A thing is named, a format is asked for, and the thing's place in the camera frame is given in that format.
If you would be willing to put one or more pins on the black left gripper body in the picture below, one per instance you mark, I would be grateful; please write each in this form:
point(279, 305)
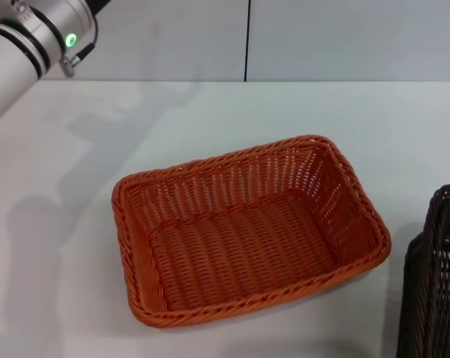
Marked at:
point(96, 5)

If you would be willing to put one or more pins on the dark brown woven plastic basket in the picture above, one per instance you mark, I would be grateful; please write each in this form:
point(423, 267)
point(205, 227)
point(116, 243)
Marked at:
point(433, 291)

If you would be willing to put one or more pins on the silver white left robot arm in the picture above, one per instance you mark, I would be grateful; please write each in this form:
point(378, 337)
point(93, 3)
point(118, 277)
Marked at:
point(16, 48)

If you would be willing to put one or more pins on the orange woven plastic basket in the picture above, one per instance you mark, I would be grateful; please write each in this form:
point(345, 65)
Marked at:
point(247, 238)

